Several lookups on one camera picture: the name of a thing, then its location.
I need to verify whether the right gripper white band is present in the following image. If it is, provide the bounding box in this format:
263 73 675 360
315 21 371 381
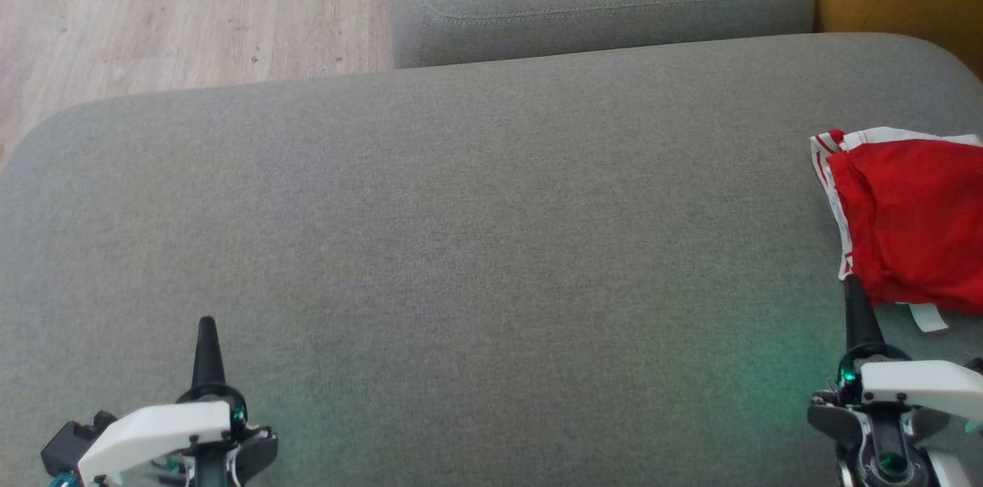
806 276 983 487

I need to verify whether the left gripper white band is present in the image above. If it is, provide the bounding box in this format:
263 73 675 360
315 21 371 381
77 316 279 487

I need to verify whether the red jersey with white sleeves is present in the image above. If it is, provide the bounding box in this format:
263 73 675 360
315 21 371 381
810 126 983 333

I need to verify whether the large grey sofa ottoman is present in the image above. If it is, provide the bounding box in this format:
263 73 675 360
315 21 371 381
0 32 983 487

